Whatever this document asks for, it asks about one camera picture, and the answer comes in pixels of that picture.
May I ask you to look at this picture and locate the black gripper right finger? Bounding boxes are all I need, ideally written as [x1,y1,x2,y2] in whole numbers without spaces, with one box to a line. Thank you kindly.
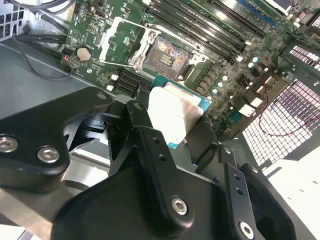
[187,119,299,240]

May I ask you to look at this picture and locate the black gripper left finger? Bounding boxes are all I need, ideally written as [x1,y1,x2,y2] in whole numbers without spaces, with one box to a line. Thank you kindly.
[0,86,197,232]

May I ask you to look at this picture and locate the silver socket cover frame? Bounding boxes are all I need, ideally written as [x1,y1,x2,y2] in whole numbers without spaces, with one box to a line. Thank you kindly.
[98,16,163,69]

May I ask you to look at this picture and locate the silver CPU with green edge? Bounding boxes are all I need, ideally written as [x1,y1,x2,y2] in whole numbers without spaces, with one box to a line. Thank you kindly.
[146,74,213,150]

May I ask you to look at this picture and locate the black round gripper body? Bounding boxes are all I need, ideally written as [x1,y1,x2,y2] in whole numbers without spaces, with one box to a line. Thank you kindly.
[51,166,235,240]

